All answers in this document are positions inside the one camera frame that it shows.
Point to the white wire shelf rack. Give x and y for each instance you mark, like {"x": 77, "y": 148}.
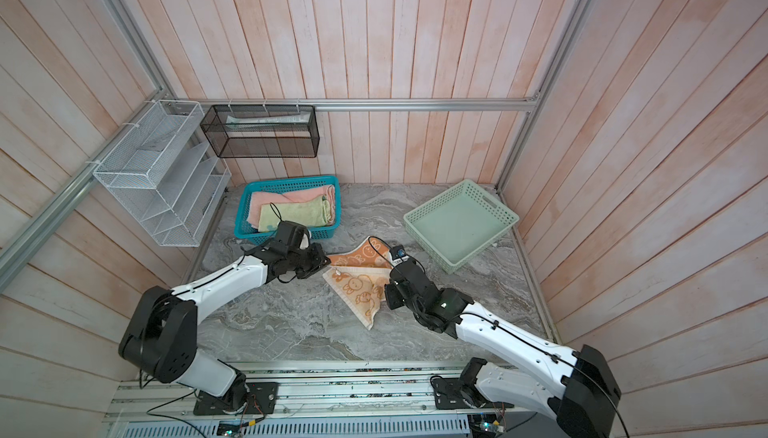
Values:
{"x": 169, "y": 183}

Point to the teal plastic basket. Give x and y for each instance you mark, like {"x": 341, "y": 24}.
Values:
{"x": 287, "y": 233}

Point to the light green plastic basket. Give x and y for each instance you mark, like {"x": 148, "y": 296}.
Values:
{"x": 458, "y": 224}

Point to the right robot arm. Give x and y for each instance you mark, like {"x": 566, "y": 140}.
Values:
{"x": 574, "y": 388}

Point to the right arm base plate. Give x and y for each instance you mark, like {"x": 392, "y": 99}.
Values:
{"x": 454, "y": 394}

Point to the aluminium back wall rail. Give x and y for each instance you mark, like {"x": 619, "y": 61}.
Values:
{"x": 388, "y": 104}

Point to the light green towel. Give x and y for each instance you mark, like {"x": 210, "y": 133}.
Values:
{"x": 318, "y": 212}

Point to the pink towel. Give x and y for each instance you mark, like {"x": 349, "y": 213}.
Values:
{"x": 258, "y": 199}

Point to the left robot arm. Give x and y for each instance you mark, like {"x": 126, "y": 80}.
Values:
{"x": 161, "y": 337}

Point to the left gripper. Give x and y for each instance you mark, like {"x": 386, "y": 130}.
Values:
{"x": 320, "y": 260}

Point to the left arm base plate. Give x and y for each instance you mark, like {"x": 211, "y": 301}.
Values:
{"x": 258, "y": 396}

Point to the black mesh wall basket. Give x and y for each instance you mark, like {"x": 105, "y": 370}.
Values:
{"x": 262, "y": 131}

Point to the orange patterned towel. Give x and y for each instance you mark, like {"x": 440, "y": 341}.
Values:
{"x": 359, "y": 278}

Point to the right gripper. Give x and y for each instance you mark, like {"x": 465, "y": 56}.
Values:
{"x": 392, "y": 298}

